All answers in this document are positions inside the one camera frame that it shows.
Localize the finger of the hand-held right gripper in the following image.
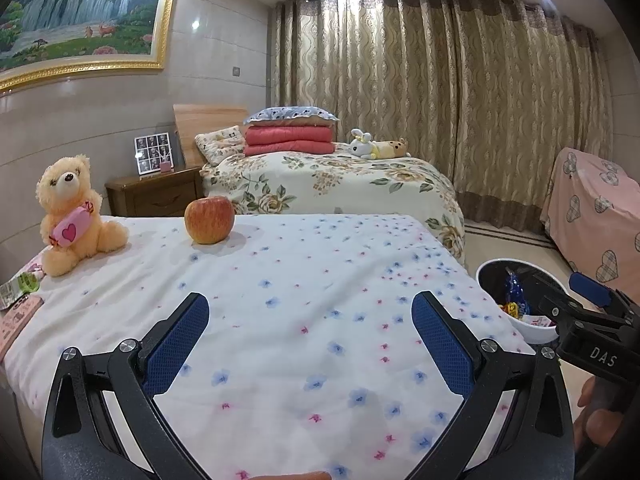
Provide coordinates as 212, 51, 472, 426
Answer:
519, 267, 582, 330
569, 271, 640, 323

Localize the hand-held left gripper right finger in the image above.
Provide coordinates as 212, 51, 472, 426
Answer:
411, 290, 576, 480

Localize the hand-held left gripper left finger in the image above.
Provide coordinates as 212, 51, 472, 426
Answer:
41, 291, 211, 480

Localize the blue plastic bag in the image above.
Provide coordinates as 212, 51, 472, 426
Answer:
502, 267, 531, 318

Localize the white trash bin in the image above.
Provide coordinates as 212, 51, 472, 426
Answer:
475, 258, 571, 345

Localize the person's right hand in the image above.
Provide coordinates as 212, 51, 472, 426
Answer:
573, 376, 627, 457

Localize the pink covered furniture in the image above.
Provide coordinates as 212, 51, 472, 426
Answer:
540, 147, 640, 301

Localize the red apple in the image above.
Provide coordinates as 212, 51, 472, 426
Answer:
184, 196, 236, 246

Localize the bed with flower sheet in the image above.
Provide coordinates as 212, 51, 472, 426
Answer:
0, 213, 536, 480

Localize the wooden nightstand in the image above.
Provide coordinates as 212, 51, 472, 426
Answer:
105, 166, 205, 218

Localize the pink flat box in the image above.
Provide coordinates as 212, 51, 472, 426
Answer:
0, 297, 45, 356

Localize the green packet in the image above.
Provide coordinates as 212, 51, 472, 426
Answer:
0, 272, 41, 308

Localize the beige teddy bear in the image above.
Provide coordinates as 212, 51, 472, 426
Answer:
36, 155, 130, 278

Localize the bed with floral quilt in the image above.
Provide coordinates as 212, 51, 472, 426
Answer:
195, 125, 466, 266

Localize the yellow plush toy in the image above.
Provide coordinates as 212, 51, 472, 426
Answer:
370, 137, 412, 160

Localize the floral pillow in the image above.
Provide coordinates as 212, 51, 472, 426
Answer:
195, 125, 247, 166

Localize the white bunny plush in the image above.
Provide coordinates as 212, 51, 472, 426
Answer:
349, 129, 376, 160

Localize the wooden headboard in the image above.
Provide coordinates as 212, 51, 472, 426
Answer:
172, 104, 250, 167

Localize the folded red blanket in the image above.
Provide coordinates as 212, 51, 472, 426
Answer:
244, 125, 336, 157

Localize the beige patterned curtain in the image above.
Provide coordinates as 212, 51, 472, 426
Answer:
272, 0, 613, 233

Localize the dotted frilled pillow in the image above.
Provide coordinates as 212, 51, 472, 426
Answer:
242, 106, 340, 128

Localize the framed landscape painting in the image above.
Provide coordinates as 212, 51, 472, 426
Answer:
0, 0, 182, 92

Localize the photo frame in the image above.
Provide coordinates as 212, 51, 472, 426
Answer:
134, 132, 173, 178

